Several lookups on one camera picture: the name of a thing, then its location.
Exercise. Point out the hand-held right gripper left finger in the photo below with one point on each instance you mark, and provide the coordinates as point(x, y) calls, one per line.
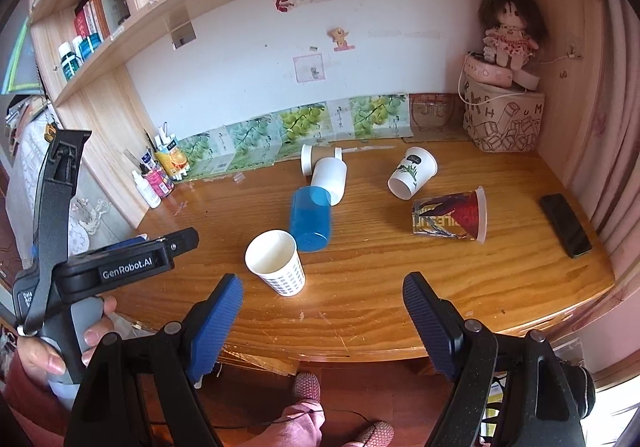
point(215, 327)

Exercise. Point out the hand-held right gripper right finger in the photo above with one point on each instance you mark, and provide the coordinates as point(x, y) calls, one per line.
point(431, 327)

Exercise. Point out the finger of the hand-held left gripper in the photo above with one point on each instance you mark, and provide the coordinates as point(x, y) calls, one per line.
point(181, 241)
point(62, 187)

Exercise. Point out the white cup with blue pattern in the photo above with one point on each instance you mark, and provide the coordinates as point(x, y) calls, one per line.
point(277, 264)

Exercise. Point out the red patterned paper cup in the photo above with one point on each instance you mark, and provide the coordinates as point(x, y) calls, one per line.
point(450, 218)

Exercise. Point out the blue plastic cup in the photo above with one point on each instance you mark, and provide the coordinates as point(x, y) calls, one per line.
point(311, 224)

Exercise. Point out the white cup with leaf print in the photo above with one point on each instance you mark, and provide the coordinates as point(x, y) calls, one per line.
point(413, 172)

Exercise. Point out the plain white cup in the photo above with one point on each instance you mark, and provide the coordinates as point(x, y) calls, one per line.
point(331, 179)

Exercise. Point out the person's left hand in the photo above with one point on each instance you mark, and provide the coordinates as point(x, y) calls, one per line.
point(94, 334)

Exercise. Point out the white lace cloth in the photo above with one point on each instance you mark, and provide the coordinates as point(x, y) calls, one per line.
point(82, 227)

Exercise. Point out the small white bottle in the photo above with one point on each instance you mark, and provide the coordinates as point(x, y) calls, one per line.
point(150, 189)

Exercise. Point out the pink patterned pen holder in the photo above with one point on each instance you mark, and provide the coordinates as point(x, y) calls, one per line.
point(160, 179)

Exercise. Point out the orange print carton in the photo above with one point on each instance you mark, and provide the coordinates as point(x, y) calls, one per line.
point(172, 159)

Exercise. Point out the pink slipper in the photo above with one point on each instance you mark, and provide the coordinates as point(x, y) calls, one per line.
point(306, 384)
point(372, 433)

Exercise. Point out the teal bottle with white cap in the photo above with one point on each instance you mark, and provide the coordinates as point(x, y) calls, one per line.
point(87, 47)
point(67, 59)

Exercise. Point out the person's leg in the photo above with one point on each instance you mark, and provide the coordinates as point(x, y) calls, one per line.
point(300, 427)

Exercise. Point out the grape print paper strip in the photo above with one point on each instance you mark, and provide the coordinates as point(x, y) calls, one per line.
point(300, 124)

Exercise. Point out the black smartphone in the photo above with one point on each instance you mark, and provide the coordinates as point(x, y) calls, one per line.
point(566, 225)

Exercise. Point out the row of red white books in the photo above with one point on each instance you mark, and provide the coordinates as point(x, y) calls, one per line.
point(97, 14)

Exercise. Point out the clear plastic container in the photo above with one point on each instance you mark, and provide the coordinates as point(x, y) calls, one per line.
point(432, 109)

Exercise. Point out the beige letter print storage bag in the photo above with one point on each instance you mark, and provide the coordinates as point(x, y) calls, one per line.
point(502, 119)

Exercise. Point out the pink round box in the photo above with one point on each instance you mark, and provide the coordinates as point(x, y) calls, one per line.
point(492, 69)

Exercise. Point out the pink curtain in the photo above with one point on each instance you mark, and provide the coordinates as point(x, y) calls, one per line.
point(617, 127)

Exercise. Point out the rag doll with brown hair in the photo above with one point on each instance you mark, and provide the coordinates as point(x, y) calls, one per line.
point(510, 24)

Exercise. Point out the pink paper wall sticker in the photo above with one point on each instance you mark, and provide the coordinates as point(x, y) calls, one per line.
point(308, 68)

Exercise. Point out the red wall sticker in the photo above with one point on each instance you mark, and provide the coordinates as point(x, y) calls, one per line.
point(282, 4)

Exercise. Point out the yellow figure wall hook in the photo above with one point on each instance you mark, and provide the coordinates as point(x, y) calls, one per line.
point(340, 38)

